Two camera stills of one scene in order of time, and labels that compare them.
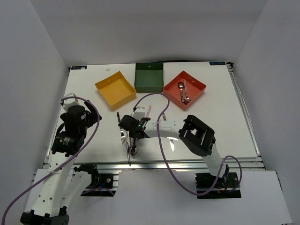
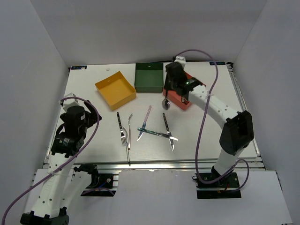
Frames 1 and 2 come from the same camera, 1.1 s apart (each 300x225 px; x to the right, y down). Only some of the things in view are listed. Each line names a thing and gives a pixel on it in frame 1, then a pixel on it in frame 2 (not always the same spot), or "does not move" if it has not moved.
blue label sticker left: (78, 67) does not move
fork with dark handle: (122, 135) does not move
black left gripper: (92, 116) does not move
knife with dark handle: (171, 141) does not move
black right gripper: (131, 135) → (166, 85)
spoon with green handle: (134, 149) → (166, 103)
